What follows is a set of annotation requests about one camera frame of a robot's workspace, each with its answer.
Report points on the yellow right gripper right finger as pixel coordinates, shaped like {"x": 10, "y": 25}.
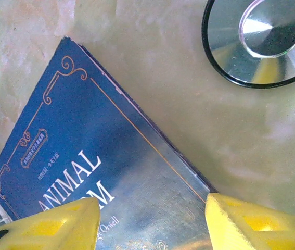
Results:
{"x": 254, "y": 229}

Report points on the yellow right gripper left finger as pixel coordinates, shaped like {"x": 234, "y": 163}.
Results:
{"x": 53, "y": 229}

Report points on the blue Animal Farm book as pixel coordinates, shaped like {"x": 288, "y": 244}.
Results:
{"x": 84, "y": 130}

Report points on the stethoscope with blue tube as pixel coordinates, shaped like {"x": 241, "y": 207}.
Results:
{"x": 267, "y": 52}

